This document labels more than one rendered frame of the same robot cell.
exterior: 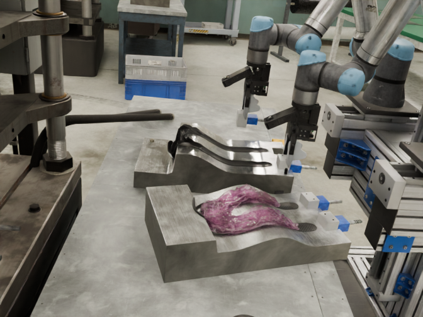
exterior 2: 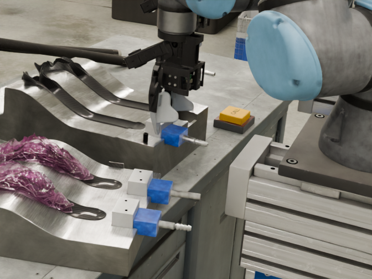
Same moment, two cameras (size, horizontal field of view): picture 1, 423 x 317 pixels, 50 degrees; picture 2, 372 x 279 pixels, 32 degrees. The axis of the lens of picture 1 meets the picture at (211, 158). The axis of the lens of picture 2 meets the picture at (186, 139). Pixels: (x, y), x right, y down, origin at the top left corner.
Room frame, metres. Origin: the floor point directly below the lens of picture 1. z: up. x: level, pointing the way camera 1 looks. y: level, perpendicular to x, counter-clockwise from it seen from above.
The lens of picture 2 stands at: (0.28, -0.86, 1.45)
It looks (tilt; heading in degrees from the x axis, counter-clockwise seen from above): 25 degrees down; 28
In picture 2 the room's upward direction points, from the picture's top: 4 degrees clockwise
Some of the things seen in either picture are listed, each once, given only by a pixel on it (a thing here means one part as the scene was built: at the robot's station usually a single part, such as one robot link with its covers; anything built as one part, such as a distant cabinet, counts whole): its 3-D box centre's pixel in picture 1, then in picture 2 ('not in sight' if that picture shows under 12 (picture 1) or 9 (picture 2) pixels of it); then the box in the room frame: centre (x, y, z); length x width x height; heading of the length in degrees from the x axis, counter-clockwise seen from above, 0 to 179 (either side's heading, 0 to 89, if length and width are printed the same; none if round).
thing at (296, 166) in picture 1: (297, 166); (179, 136); (1.34, -0.28, 0.89); 0.13 x 0.05 x 0.05; 93
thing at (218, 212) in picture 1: (248, 207); (14, 165); (1.04, -0.11, 0.90); 0.26 x 0.18 x 0.08; 110
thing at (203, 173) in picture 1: (213, 157); (86, 108); (1.39, -0.01, 0.87); 0.50 x 0.26 x 0.14; 93
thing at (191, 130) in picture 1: (219, 146); (89, 91); (1.38, -0.02, 0.92); 0.35 x 0.16 x 0.09; 93
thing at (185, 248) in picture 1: (245, 222); (11, 187); (1.03, -0.11, 0.86); 0.50 x 0.26 x 0.11; 110
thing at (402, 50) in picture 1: (393, 57); not in sight; (1.69, -0.62, 1.20); 0.13 x 0.12 x 0.14; 23
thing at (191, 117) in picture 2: (278, 156); (182, 123); (1.44, -0.23, 0.87); 0.05 x 0.05 x 0.04; 3
